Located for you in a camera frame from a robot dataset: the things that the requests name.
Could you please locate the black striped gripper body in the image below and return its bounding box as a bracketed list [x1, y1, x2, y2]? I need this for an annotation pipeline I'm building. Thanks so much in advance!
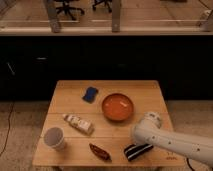
[124, 144, 153, 161]

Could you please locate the blue eraser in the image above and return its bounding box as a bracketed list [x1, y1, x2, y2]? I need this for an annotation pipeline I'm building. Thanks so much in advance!
[82, 87, 98, 103]

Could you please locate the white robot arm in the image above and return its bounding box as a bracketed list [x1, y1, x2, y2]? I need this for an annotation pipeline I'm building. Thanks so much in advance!
[124, 112, 213, 167]

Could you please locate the orange bowl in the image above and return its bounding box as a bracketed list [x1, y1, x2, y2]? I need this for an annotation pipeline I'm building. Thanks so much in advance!
[102, 93, 134, 121]

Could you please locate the white bottle with label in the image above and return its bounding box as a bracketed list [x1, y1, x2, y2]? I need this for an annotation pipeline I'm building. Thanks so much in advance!
[63, 114, 94, 135]

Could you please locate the white paper cup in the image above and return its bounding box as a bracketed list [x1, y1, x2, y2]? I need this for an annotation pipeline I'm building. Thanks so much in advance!
[44, 127, 66, 151]

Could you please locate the black office chair base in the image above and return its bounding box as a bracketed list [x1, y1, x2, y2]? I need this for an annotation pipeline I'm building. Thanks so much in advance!
[54, 0, 85, 21]

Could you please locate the black cable on floor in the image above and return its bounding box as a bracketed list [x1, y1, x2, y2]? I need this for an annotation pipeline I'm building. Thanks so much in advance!
[186, 158, 198, 171]

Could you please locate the thin cable left floor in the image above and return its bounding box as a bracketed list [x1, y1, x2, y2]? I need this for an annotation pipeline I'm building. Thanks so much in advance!
[0, 99, 16, 158]

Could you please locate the grey metal post centre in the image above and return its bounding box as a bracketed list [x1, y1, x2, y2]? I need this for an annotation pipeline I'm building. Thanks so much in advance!
[112, 0, 121, 32]

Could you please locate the grey metal post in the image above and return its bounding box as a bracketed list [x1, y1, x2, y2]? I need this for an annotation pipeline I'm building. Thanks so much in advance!
[43, 0, 61, 33]
[112, 0, 121, 32]

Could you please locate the grey metal post left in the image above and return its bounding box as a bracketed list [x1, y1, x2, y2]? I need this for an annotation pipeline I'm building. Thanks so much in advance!
[43, 0, 61, 33]

